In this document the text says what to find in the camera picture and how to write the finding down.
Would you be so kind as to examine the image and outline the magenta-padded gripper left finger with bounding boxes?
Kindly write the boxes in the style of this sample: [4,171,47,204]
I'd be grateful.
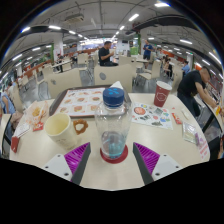
[39,142,92,186]

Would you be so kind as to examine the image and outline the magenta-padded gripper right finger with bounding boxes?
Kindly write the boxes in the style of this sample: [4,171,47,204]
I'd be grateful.
[131,142,184,186]

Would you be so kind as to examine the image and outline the clear bottle with blue cap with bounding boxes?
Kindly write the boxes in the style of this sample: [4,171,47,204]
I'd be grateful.
[94,87,133,160]

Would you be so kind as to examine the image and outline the flat round red coaster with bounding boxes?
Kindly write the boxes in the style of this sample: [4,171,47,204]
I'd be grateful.
[99,144,129,165]

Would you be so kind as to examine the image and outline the colourful printed leaflet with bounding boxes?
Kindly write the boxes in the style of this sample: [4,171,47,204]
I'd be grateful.
[130,101,174,131]

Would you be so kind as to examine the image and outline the red sauce packet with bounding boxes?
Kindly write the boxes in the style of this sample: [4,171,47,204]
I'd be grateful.
[32,121,45,132]

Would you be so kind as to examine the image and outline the clear plastic bag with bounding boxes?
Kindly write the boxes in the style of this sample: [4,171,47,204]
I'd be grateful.
[181,121,199,145]

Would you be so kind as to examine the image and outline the small red packet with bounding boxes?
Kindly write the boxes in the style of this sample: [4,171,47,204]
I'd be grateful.
[171,112,184,126]

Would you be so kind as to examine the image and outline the dark food tray with paper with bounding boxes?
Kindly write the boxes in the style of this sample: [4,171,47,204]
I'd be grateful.
[48,84,132,118]

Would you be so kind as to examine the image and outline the white printed card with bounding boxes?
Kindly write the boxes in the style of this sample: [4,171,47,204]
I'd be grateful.
[13,122,32,138]

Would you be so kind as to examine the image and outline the plastic bag with fries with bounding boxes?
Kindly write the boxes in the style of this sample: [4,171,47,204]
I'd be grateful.
[23,99,50,126]

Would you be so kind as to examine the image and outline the red wallet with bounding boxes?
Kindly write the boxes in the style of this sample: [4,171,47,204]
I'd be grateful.
[10,135,21,154]

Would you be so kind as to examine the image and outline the red paper cup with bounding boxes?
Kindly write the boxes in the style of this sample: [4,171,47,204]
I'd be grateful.
[153,80,173,108]

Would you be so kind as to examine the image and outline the person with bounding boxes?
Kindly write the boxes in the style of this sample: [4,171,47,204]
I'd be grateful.
[142,39,154,61]
[0,91,18,116]
[97,40,119,67]
[56,53,64,73]
[208,133,224,160]
[176,65,218,118]
[181,60,192,76]
[162,58,174,78]

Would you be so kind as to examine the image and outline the beige dining table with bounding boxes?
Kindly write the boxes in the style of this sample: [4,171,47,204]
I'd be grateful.
[0,113,13,145]
[201,94,224,133]

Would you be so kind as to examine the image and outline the crumpled white napkin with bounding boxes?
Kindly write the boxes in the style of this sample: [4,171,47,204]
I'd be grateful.
[109,80,125,90]

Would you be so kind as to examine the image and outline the beige chairs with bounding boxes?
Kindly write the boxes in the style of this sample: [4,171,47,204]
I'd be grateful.
[13,51,183,101]

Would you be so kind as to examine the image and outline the ceiling air conditioner unit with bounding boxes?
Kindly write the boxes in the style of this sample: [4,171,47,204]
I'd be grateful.
[64,12,85,24]

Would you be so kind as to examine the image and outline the ceiling lights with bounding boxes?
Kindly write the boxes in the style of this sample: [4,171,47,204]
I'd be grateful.
[1,1,224,81]

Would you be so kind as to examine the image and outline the cream mug with brown handle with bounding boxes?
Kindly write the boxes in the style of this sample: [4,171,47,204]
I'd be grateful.
[44,112,90,150]

